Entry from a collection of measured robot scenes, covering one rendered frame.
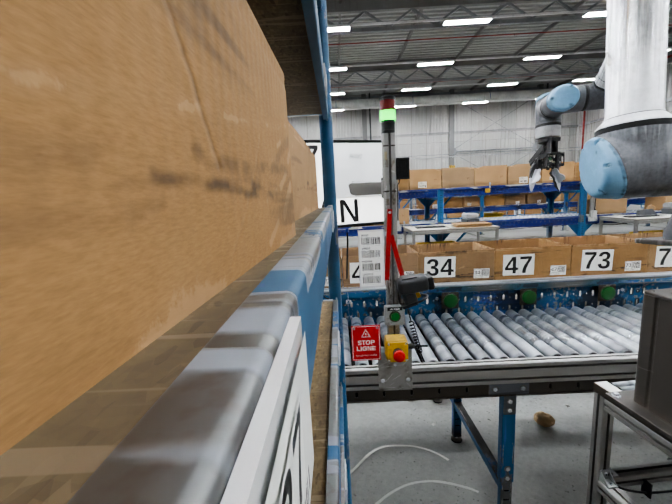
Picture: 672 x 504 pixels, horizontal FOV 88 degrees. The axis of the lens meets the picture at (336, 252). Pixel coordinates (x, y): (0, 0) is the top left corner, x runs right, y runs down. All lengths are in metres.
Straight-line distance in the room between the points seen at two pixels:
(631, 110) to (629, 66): 0.10
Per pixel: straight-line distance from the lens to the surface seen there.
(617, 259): 2.28
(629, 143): 1.05
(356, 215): 1.24
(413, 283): 1.15
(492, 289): 1.91
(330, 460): 0.34
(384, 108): 1.18
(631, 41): 1.12
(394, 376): 1.32
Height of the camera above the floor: 1.37
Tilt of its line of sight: 9 degrees down
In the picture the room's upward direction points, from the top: 3 degrees counter-clockwise
